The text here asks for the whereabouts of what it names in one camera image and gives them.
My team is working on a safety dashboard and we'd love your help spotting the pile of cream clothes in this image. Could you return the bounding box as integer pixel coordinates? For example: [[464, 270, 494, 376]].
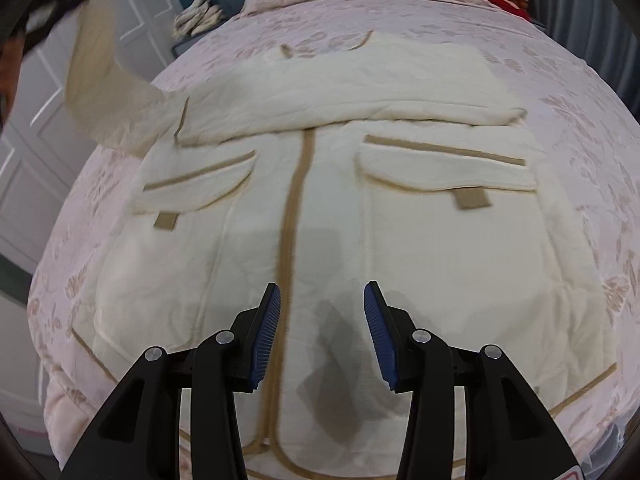
[[172, 0, 224, 40]]

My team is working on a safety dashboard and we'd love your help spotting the pink floral bedspread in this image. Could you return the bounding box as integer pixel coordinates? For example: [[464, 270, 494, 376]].
[[27, 0, 640, 480]]

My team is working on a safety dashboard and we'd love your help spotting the left hand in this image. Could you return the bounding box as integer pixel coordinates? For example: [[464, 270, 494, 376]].
[[0, 34, 25, 125]]

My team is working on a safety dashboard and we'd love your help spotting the cream quilted jacket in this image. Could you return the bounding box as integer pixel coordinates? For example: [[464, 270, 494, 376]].
[[63, 0, 618, 480]]

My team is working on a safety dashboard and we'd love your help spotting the white wardrobe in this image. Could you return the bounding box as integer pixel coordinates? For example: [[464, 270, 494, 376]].
[[27, 0, 187, 456]]

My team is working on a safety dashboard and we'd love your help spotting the blue-grey curtain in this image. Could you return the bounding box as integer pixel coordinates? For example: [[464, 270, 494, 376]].
[[529, 0, 639, 116]]

